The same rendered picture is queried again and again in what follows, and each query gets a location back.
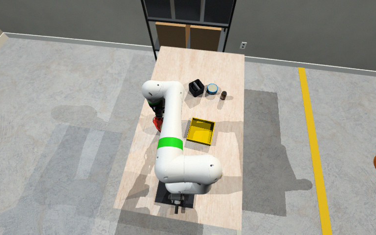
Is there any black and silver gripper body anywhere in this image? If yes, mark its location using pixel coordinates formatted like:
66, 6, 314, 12
148, 99, 165, 118

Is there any yellow flat block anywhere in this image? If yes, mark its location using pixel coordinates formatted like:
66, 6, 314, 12
187, 117, 215, 146

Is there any blue and grey round tin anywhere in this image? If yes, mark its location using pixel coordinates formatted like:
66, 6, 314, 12
207, 84, 218, 95

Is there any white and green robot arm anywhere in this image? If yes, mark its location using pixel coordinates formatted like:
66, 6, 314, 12
142, 80, 222, 214

